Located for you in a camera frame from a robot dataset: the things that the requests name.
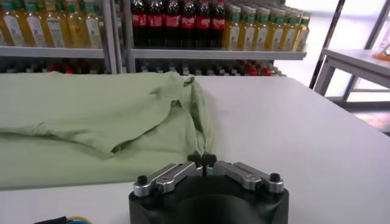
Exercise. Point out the black window pole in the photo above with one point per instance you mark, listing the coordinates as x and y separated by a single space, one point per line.
327 44

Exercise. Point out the light green polo shirt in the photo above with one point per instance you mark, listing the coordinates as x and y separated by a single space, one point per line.
76 106

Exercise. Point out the yellow drink bottle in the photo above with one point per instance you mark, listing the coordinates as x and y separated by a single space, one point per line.
276 36
231 35
290 38
1 36
36 30
13 30
303 36
55 32
262 36
247 36
93 32
74 30

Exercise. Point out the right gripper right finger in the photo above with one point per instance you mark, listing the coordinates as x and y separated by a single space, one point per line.
243 175

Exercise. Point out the white metal shelf rack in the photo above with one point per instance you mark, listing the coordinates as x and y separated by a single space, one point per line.
213 54
51 52

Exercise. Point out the red-cap cola bottle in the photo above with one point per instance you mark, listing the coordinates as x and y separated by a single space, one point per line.
188 22
218 23
203 22
139 21
172 21
156 21

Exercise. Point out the clear cup orange base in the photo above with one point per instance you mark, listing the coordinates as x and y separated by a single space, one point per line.
384 56

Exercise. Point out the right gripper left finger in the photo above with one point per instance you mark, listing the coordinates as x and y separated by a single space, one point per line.
173 175

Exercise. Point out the grey frame side table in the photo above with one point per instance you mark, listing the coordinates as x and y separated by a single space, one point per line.
353 59

